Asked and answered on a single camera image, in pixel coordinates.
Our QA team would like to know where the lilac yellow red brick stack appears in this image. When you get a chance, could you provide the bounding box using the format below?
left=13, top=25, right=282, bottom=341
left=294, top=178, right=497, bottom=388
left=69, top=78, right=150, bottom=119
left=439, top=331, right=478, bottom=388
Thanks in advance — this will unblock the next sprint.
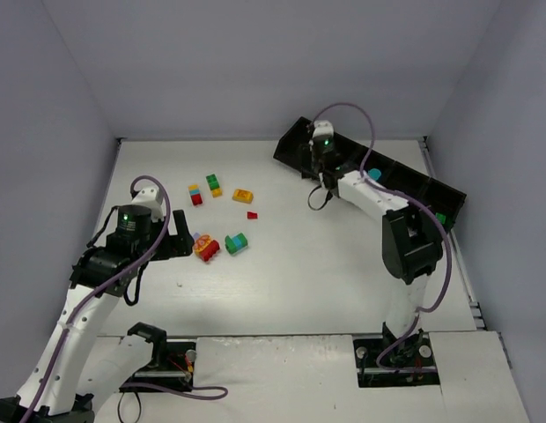
left=193, top=233, right=220, bottom=263

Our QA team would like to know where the teal oval flower brick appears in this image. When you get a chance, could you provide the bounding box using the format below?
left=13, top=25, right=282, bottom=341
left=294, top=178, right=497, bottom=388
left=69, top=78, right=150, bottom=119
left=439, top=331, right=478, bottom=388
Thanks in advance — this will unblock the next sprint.
left=367, top=167, right=382, bottom=181

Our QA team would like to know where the green blue brick stack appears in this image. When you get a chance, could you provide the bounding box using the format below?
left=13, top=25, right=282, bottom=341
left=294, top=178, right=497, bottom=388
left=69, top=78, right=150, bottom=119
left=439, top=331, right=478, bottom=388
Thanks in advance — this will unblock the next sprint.
left=225, top=233, right=248, bottom=256

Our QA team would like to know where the yellow printed brick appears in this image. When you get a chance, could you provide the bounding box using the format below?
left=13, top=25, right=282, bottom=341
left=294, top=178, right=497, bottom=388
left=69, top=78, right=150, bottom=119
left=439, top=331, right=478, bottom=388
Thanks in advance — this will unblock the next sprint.
left=232, top=189, right=254, bottom=204

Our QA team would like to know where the green square brick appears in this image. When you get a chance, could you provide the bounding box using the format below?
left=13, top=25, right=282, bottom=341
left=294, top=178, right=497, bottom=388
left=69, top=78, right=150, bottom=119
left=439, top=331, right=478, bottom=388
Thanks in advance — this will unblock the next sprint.
left=435, top=212, right=446, bottom=226

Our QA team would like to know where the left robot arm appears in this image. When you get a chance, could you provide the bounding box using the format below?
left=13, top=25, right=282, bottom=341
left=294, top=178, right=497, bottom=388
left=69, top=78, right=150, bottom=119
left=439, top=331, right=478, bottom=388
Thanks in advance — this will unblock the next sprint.
left=0, top=204, right=194, bottom=422

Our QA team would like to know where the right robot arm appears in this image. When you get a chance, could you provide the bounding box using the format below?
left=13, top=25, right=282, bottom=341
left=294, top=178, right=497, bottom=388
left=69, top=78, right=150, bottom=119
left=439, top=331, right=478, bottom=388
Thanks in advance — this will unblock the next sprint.
left=309, top=135, right=452, bottom=374

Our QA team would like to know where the yellow blue red brick stack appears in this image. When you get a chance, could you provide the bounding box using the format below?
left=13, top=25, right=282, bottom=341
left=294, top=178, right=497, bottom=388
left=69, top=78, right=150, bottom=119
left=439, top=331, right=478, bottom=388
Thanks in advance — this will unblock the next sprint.
left=188, top=184, right=203, bottom=206

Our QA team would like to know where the green yellow brick stack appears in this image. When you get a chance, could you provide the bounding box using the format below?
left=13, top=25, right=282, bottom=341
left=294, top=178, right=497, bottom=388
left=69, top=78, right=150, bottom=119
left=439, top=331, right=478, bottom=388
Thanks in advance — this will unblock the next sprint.
left=206, top=174, right=223, bottom=198

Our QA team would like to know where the black compartment tray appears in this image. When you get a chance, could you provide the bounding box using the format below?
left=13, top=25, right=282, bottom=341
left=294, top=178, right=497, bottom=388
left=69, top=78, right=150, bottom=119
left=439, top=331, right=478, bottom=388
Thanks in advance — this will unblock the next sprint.
left=273, top=117, right=466, bottom=241

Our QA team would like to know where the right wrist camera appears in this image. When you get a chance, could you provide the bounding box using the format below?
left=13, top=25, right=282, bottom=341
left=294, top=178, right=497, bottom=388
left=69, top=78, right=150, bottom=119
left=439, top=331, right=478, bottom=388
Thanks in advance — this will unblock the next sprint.
left=312, top=120, right=334, bottom=143

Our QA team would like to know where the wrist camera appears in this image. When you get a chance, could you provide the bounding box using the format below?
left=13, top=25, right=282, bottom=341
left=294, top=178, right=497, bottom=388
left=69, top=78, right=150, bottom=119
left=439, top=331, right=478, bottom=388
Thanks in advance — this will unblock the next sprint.
left=131, top=186, right=164, bottom=222
left=312, top=120, right=334, bottom=143

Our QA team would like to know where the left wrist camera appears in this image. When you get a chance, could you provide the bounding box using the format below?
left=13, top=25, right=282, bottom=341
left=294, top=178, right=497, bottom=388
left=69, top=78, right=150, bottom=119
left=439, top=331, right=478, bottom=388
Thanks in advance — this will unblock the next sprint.
left=131, top=186, right=164, bottom=222

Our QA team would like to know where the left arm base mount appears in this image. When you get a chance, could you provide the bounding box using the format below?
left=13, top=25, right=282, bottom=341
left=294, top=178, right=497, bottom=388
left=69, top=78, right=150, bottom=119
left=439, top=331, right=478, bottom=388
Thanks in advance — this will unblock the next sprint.
left=124, top=339, right=197, bottom=392

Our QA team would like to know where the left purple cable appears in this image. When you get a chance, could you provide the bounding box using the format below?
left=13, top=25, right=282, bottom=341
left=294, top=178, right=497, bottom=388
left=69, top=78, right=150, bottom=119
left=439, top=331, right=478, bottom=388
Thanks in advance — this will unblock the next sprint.
left=17, top=175, right=230, bottom=423

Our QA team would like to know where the purple cable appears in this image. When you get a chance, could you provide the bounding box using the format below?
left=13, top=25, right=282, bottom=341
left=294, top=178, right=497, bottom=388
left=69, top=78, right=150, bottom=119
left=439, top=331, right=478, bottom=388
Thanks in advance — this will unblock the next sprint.
left=312, top=103, right=454, bottom=375
left=17, top=175, right=230, bottom=423

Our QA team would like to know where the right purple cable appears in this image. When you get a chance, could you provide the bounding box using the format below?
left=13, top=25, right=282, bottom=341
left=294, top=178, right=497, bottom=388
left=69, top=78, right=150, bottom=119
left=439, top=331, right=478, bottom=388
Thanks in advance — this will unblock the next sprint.
left=312, top=103, right=454, bottom=375

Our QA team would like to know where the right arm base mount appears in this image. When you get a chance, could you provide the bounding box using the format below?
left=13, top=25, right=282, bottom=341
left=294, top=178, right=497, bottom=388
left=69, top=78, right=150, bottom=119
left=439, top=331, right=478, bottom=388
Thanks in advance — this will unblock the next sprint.
left=353, top=333, right=440, bottom=389

